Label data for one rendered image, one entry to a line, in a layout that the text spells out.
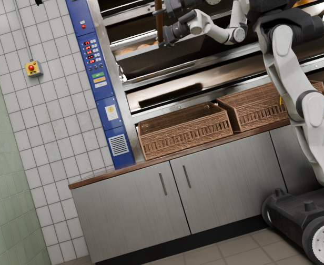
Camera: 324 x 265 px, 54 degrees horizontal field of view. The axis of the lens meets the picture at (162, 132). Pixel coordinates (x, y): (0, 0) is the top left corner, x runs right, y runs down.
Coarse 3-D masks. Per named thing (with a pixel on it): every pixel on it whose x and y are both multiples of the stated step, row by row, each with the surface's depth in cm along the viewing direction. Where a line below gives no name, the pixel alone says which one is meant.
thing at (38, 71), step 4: (36, 60) 235; (24, 64) 235; (28, 64) 235; (32, 64) 235; (36, 64) 235; (40, 64) 241; (36, 68) 234; (40, 68) 238; (28, 72) 235; (32, 72) 234; (36, 72) 234; (40, 72) 236; (28, 76) 235; (32, 76) 238; (36, 76) 241
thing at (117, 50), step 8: (304, 0) 236; (312, 0) 240; (216, 16) 225; (224, 16) 225; (216, 24) 233; (224, 24) 237; (136, 40) 226; (144, 40) 225; (152, 40) 229; (112, 48) 226; (120, 48) 227; (128, 48) 230; (136, 48) 234
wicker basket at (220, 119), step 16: (176, 112) 235; (192, 112) 235; (208, 112) 233; (224, 112) 189; (144, 128) 234; (160, 128) 232; (176, 128) 189; (192, 128) 189; (208, 128) 230; (224, 128) 206; (144, 144) 189; (160, 144) 189; (176, 144) 188; (192, 144) 189
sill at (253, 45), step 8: (240, 48) 239; (248, 48) 239; (208, 56) 239; (216, 56) 239; (224, 56) 239; (184, 64) 239; (192, 64) 239; (160, 72) 240; (168, 72) 240; (128, 80) 240; (136, 80) 240; (144, 80) 240
